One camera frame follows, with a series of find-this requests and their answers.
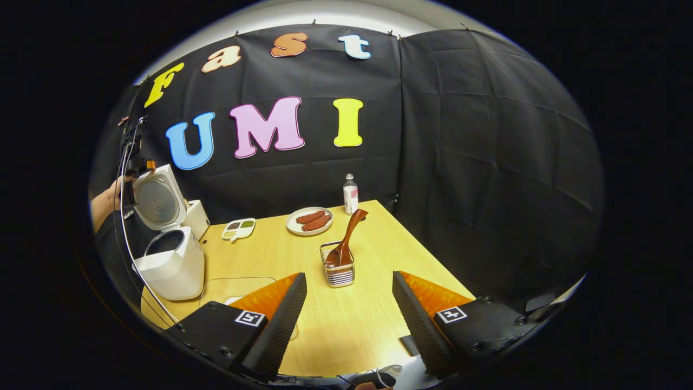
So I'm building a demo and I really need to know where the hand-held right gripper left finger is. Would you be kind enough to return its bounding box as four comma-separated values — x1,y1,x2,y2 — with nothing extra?
168,272,308,383

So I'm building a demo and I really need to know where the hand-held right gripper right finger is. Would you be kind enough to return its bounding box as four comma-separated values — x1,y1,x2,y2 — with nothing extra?
392,271,542,379

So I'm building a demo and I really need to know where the clear tray of rice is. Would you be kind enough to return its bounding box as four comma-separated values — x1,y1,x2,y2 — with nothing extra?
199,277,298,341

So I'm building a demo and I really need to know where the metal wire chopstick holder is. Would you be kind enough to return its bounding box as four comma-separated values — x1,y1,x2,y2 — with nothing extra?
319,241,356,288

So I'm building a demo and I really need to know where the white rice cooker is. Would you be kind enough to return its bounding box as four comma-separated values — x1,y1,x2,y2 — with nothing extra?
133,164,205,301

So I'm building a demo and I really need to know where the brown wooden spoon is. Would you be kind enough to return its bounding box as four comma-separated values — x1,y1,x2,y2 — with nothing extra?
325,209,369,268

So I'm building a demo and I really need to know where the white toaster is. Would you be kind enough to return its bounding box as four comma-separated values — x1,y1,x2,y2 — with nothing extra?
181,199,211,242

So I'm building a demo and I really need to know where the white round plate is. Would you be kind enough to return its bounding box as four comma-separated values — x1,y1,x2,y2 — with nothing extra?
285,207,335,236

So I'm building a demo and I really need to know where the white divided grain dish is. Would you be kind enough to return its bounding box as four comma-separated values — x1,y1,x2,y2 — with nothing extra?
221,218,257,242

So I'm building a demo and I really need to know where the clear bottle with pink label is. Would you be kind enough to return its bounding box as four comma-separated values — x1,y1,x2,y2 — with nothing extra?
343,173,359,216

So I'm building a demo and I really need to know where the black backdrop cloth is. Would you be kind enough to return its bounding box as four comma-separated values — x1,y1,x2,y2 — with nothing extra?
89,24,606,315

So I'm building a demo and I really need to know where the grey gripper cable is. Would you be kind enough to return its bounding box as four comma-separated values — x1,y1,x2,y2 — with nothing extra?
113,116,179,326

